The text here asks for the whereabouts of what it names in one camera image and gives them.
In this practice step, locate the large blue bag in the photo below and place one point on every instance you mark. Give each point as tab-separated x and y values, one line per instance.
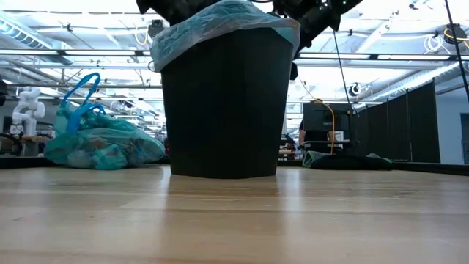
220	22

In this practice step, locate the black plastic trash bin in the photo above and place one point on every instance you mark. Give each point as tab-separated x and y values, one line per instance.
227	110

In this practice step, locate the teal plastic bin liner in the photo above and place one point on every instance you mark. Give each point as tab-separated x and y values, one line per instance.
102	143

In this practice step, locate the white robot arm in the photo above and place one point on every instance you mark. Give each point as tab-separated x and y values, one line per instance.
27	108

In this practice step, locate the black monitor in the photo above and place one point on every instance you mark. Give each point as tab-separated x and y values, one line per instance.
324	115

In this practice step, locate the person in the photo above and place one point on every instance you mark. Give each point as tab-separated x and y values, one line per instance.
311	137

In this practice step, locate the dark grey cloth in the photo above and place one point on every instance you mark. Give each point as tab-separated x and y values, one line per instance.
311	157

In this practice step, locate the black curtain partition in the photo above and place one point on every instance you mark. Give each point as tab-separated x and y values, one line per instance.
395	124

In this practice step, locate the silver ventilation duct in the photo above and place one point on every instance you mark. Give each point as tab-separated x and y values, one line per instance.
22	36
421	82

